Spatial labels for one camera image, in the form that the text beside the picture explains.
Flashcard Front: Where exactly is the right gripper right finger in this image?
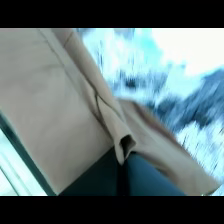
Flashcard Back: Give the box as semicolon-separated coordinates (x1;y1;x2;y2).
123;151;186;197

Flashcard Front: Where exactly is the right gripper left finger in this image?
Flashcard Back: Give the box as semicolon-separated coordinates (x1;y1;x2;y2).
59;148;122;197

